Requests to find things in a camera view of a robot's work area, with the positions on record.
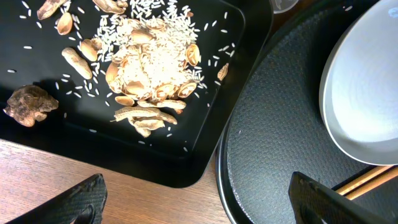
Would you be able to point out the clear plastic waste bin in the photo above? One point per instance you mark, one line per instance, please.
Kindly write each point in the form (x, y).
(282, 6)

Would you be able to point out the black rectangular tray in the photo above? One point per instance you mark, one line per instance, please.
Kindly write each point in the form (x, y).
(124, 140)

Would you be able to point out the grey round plate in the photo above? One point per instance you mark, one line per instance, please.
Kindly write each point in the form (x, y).
(358, 88)

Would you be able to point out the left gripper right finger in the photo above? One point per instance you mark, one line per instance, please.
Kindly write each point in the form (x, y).
(312, 202)

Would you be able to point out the wooden chopstick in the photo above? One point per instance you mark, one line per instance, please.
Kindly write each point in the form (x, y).
(363, 179)
(376, 182)

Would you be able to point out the round black serving tray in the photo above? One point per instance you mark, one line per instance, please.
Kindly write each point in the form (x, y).
(276, 128)

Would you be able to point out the food scraps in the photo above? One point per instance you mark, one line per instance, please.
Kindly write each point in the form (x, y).
(145, 63)

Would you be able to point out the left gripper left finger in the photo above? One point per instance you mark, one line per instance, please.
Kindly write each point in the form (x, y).
(82, 203)

